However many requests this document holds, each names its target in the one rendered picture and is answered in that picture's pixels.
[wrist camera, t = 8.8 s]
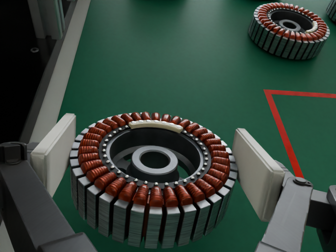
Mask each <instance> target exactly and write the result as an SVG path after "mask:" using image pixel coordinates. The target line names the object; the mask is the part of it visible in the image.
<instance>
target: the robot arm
mask: <svg viewBox="0 0 336 252"><path fill-rule="evenodd" d="M75 139H76V115H75V114H73V113H66V114H65V115H64V116H63V117H62V118H61V119H60V120H59V122H58V123H57V124H56V125H55V126H54V127H53V128H52V130H51V131H50V132H49V133H48V134H47V135H46V136H45V138H44V139H43V140H42V141H41V142H31V143H28V144H25V143H23V142H18V141H10V142H4V143H1V144H0V213H1V216H2V219H3V222H4V224H5V227H6V230H7V233H8V235H9V238H10V241H11V244H12V247H13V249H14V252H98V251H97V249H96V248H95V246H94V245H93V244H92V242H91V241H90V239H89V238H88V236H87V235H86V234H85V233H84V232H79V233H75V232H74V230H73V229H72V227H71V226H70V224H69V223H68V221H67V220H66V218H65V217H64V215H63V214H62V212H61V211H60V209H59V208H58V206H57V204H56V203H55V201H54V200H53V198H52V197H53V195H54V193H55V192H56V190H57V188H58V186H59V184H60V182H61V180H62V178H63V176H64V174H65V172H66V170H67V168H68V167H69V165H70V151H71V150H72V146H73V143H74V142H75ZM231 151H232V156H234V158H235V164H237V180H238V182H239V184H240V186H241V187H242V189H243V191H244V193H245V194H246V196H247V198H248V200H249V201H250V203H251V205H252V207H253V208H254V210H255V212H256V214H257V216H258V217H259V219H260V220H261V221H262V222H269V223H268V226H267V228H266V231H265V233H264V235H263V238H262V240H261V241H260V240H259V242H258V244H257V246H256V249H255V251H254V252H301V248H302V243H303V238H304V233H305V228H306V226H309V227H313V228H316V232H317V235H318V238H319V241H320V244H321V247H322V250H323V252H336V185H331V186H329V188H328V192H323V191H319V190H315V189H313V187H314V186H313V184H312V183H311V182H310V181H308V180H306V179H304V178H301V177H295V176H294V175H293V174H292V173H291V172H290V171H289V170H288V169H287V168H286V167H285V166H284V165H283V164H282V163H280V162H278V161H277V160H273V159H272V158H271V157H270V155H269V154H268V153H267V152H266V151H265V150H264V149H263V148H262V147H261V146H260V145H259V144H258V143H257V142H256V140H255V139H254V138H253V137H252V136H251V135H250V134H249V133H248V132H247V131H246V130H245V129H244V128H237V129H236V130H235V134H234V139H233V145H232V150H231Z"/></svg>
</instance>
